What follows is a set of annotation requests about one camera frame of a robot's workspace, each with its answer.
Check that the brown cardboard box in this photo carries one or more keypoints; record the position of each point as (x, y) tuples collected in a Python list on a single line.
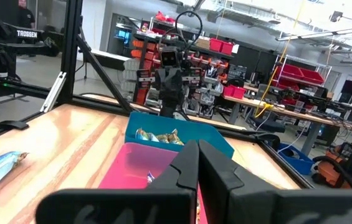
[(203, 43)]

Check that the long ceiling light strip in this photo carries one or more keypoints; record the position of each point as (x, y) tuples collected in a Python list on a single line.
[(325, 32)]

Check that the blue floor crate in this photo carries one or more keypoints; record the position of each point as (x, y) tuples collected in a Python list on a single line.
[(297, 160)]

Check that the red storage bin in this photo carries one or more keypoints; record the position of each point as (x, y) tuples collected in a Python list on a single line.
[(312, 76), (215, 44), (239, 92), (227, 48), (289, 71), (228, 91)]

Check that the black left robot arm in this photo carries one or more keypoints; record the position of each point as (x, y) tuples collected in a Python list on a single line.
[(7, 46)]

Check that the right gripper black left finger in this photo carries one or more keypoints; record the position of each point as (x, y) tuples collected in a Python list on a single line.
[(132, 207)]

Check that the blue plastic bin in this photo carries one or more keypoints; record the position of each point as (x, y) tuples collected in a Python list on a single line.
[(200, 133)]

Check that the orange shop vacuum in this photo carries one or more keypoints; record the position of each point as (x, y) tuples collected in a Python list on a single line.
[(350, 165)]

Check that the pink-red plastic bin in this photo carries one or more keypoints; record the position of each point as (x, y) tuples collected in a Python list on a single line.
[(132, 168)]

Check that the wooden workbench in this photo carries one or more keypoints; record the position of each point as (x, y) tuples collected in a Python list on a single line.
[(303, 115)]

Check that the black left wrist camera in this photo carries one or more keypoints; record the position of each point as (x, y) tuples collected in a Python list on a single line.
[(169, 57)]

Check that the silver metal bracket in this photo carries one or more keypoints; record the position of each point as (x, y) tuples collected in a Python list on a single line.
[(52, 91)]

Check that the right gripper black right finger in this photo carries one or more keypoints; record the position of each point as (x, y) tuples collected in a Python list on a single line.
[(272, 208)]

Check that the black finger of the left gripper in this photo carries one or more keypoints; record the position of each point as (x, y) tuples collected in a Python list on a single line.
[(164, 107), (174, 107)]

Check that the orange snack bag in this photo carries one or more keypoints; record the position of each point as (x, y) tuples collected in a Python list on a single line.
[(176, 139)]

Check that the black aluminium frame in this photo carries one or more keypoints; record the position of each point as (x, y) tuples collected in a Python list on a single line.
[(73, 46)]

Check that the person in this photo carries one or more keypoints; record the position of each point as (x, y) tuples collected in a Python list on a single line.
[(25, 17)]

